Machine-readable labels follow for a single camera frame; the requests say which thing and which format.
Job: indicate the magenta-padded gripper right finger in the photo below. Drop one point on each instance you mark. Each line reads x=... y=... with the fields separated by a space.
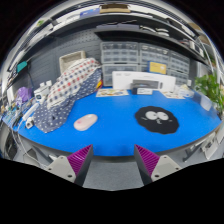
x=165 y=166

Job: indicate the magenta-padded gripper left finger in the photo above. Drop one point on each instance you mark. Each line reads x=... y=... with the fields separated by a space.
x=61 y=166

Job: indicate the pink computer mouse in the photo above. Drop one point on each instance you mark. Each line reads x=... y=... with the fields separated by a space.
x=85 y=122

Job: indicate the black mouse pad with eyes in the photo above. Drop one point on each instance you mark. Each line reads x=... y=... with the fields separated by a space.
x=166 y=126

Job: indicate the white power strip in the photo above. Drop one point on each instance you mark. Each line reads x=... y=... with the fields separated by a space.
x=30 y=111

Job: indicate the colourful printed card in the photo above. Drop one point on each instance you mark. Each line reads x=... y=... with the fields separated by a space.
x=173 y=95
x=111 y=92

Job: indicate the white and blue device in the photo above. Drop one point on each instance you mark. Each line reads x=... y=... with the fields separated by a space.
x=41 y=93

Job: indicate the checkered and polka-dot cloth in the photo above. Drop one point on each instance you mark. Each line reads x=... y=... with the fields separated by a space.
x=66 y=90

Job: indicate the clear plastic box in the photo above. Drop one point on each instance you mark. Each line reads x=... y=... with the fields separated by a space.
x=185 y=91

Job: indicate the small black box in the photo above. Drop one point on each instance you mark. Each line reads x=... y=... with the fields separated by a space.
x=135 y=90

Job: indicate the purple bag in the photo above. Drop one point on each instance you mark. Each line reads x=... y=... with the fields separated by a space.
x=24 y=94

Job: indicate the green potted plant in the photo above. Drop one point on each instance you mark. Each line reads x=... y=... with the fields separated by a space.
x=208 y=88

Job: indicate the yellow and red toy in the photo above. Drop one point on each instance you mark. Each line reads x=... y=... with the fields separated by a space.
x=99 y=85

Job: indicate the long white keyboard box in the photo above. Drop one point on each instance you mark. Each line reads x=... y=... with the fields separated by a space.
x=121 y=80

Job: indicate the yellow and blue box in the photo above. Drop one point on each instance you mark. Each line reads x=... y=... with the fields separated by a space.
x=157 y=68

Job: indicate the white woven basket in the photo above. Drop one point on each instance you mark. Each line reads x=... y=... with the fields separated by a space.
x=68 y=60

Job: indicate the grey pegboard wall panel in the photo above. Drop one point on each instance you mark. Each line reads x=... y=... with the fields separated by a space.
x=50 y=66

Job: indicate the teal wall holder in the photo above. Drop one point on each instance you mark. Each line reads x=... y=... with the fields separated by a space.
x=22 y=66

